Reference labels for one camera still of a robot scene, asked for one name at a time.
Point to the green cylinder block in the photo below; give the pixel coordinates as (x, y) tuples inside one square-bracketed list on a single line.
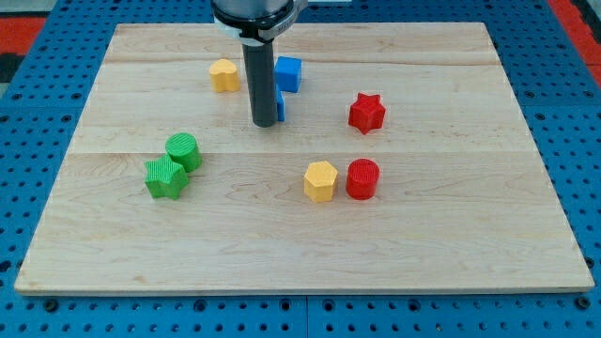
[(182, 148)]

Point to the yellow heart block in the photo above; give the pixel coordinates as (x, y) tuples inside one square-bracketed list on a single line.
[(224, 76)]

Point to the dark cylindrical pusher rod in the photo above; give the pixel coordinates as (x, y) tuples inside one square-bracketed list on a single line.
[(259, 68)]

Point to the red cylinder block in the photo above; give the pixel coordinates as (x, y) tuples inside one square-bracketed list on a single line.
[(362, 179)]

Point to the wooden board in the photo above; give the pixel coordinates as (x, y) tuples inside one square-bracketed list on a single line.
[(463, 205)]

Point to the green star block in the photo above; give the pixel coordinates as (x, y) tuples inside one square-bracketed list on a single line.
[(165, 178)]

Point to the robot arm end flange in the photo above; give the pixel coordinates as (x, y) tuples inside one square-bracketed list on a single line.
[(256, 22)]

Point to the blue cube block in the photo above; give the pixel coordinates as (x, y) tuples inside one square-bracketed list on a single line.
[(288, 73)]

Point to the red star block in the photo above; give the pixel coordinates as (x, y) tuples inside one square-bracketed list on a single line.
[(366, 113)]

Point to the yellow hexagon block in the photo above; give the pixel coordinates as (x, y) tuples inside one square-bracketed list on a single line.
[(319, 181)]

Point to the blue block behind rod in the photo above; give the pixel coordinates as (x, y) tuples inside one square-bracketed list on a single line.
[(280, 104)]

